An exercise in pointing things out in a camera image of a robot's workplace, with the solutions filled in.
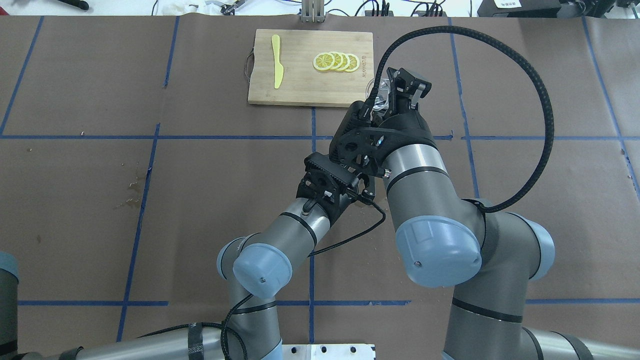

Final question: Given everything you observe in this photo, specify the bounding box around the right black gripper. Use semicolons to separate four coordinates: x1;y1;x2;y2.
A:
350;67;437;151

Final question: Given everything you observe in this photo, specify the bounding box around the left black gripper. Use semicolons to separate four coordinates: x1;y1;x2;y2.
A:
295;153;376;221

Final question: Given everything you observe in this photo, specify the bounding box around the clear glass cup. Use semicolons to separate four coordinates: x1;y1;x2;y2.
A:
372;78;396;114

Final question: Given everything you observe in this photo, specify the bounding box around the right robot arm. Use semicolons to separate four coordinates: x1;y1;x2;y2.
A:
347;68;639;360

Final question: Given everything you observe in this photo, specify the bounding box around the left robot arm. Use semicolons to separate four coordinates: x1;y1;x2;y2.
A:
52;152;379;360

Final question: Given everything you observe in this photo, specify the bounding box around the lemon slice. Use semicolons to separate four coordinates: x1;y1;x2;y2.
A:
338;54;351;72
312;52;336;72
330;51;345;71
344;54;361;73

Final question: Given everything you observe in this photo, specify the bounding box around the lemon slice front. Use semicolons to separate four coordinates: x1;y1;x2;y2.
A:
312;52;336;72

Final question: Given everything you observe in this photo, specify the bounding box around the bamboo cutting board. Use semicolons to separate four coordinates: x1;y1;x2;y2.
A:
247;29;375;108

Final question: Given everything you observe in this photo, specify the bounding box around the yellow plastic knife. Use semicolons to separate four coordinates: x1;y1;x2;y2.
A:
270;34;285;90

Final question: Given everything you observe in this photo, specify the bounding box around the black hand tool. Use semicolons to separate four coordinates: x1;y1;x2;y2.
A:
58;0;90;12

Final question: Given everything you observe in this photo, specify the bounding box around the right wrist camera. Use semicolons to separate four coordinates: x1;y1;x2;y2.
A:
328;100;400;179

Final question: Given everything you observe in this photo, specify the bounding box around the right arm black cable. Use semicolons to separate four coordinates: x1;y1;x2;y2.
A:
364;26;556;215

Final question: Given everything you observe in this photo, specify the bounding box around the aluminium frame post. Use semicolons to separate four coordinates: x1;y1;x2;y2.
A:
299;0;326;23

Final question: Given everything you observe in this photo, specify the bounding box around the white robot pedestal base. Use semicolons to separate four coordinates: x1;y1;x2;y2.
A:
282;343;377;360

